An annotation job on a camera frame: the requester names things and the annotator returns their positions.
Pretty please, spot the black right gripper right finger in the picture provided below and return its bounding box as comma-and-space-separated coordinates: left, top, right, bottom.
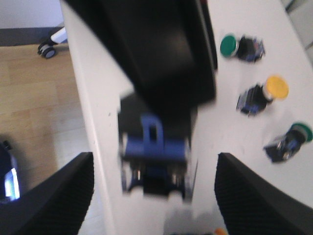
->
214, 153, 313, 235

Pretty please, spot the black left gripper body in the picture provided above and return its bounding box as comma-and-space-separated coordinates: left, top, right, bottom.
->
68, 0, 217, 108

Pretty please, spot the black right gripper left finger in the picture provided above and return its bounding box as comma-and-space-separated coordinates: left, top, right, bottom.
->
0, 152, 94, 235

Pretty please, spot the red mushroom push button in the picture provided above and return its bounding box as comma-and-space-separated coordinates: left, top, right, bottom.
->
117, 94, 198, 202

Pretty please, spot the yellow mushroom push button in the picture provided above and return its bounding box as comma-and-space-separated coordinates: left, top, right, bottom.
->
236, 75, 289, 116

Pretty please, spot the yellow push button near box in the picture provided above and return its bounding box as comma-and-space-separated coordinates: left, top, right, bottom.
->
213, 228, 228, 235

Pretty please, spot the dark device with screen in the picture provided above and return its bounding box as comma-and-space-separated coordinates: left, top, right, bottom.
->
0, 141, 20, 204

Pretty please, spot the green mushroom push button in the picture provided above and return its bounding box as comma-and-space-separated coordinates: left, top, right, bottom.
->
220, 34, 266, 63

